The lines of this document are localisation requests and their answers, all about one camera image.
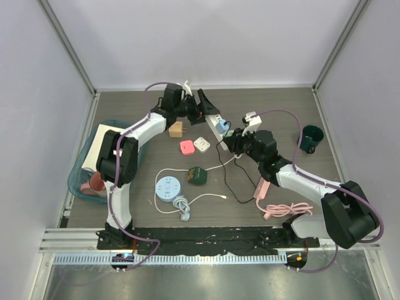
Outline blue plug adapter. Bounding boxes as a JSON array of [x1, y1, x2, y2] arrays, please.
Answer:
[[216, 119, 229, 134]]

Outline pink square plug adapter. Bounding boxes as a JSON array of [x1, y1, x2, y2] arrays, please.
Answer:
[[179, 140, 195, 156]]

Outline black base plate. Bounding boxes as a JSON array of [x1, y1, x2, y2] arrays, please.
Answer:
[[96, 226, 320, 256]]

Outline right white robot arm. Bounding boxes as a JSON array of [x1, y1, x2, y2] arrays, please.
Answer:
[[222, 128, 384, 249]]

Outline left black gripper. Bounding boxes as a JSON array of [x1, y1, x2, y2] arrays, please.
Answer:
[[174, 90, 219, 126]]

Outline dark green mug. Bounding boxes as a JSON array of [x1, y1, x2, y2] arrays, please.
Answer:
[[297, 125, 324, 154]]

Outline white square plug adapter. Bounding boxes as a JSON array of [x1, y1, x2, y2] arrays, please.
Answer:
[[193, 137, 211, 153]]

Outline thin black cable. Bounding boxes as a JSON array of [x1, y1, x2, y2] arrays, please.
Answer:
[[217, 121, 262, 204]]

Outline round blue power socket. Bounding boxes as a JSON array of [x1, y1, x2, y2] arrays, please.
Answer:
[[155, 176, 190, 222]]

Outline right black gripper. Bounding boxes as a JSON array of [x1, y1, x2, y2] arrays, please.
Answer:
[[224, 126, 264, 166]]

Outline teal plastic bin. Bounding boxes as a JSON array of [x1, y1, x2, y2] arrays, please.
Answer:
[[67, 120, 131, 204]]

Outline pink power strip with cable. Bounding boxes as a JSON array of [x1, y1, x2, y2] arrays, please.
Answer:
[[253, 178, 314, 221]]

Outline dark green cube socket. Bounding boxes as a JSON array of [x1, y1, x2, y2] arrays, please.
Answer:
[[187, 166, 208, 186]]

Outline white power strip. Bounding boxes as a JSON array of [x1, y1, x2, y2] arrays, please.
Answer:
[[205, 114, 229, 151]]

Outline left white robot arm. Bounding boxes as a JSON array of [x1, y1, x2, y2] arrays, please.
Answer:
[[96, 82, 221, 249]]

